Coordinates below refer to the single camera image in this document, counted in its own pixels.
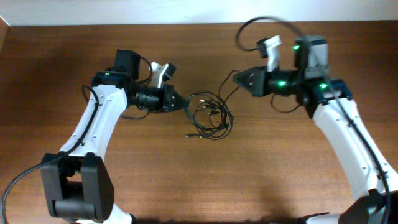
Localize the black thin USB cable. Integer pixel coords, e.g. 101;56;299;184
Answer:
217;69;242;103

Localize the black cable bundle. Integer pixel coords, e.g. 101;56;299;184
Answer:
185;89;234;141

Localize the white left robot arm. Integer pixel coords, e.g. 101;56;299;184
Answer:
40;62;188;223

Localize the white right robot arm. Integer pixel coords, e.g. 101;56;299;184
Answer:
233;35;397;223

